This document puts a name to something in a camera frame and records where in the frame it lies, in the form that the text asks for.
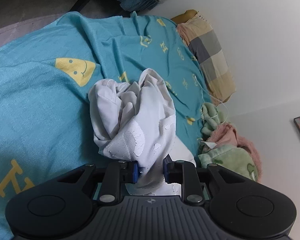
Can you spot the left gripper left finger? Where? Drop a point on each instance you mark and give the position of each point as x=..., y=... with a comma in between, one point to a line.
x=103, y=183

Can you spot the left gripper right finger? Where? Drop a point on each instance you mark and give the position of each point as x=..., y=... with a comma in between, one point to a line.
x=199, y=185

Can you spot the white t-shirt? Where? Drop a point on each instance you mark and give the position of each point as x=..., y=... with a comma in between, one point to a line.
x=137, y=122

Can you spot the green plush blanket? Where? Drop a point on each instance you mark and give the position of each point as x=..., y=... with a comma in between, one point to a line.
x=211, y=119

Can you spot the pink fleece blanket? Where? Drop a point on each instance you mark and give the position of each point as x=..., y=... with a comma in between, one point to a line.
x=227, y=148

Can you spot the teal patterned bed sheet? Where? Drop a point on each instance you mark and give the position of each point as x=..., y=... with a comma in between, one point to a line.
x=45, y=78

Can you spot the checkered beige grey pillow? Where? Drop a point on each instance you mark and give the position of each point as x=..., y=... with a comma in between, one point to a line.
x=198, y=35

